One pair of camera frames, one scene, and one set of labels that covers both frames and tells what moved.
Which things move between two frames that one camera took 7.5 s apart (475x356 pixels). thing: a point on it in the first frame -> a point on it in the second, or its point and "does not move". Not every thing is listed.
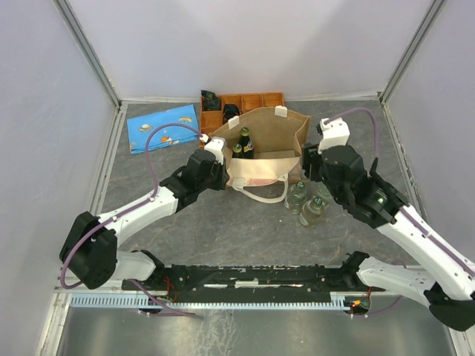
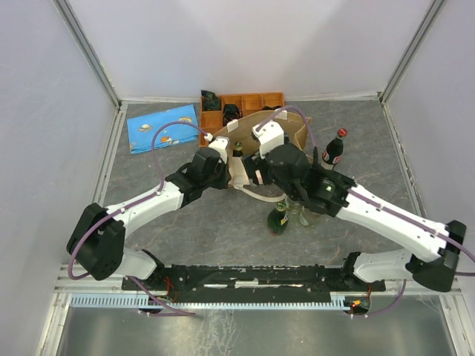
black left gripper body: (216, 179) does not move
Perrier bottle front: (237, 152) does not move
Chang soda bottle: (295, 198) does not move
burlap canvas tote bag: (277, 136) does not move
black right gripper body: (310, 156) -> (257, 163)
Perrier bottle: (248, 147) -> (277, 219)
